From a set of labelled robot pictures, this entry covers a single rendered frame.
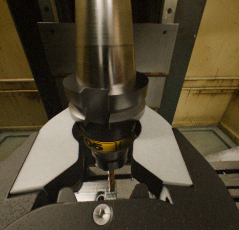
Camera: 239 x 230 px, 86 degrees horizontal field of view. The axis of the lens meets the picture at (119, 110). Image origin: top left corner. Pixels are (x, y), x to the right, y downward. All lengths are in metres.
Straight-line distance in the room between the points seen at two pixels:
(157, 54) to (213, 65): 0.70
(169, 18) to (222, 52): 0.70
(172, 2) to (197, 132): 1.11
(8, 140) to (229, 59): 1.85
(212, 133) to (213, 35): 0.83
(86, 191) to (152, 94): 0.45
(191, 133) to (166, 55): 0.96
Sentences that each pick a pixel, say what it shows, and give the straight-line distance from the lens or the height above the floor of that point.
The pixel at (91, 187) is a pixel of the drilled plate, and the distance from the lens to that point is 0.46.
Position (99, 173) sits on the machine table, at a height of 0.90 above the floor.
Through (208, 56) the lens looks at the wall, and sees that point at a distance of 1.15.
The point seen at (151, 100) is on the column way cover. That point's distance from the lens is 0.62.
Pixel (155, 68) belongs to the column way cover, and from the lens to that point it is 0.56.
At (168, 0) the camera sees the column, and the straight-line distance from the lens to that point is 0.57.
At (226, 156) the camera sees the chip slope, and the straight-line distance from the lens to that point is 1.10.
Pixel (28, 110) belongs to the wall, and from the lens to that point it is 1.28.
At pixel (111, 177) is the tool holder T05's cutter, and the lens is 0.18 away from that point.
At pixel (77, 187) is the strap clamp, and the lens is 0.46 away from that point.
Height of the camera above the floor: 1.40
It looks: 32 degrees down
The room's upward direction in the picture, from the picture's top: straight up
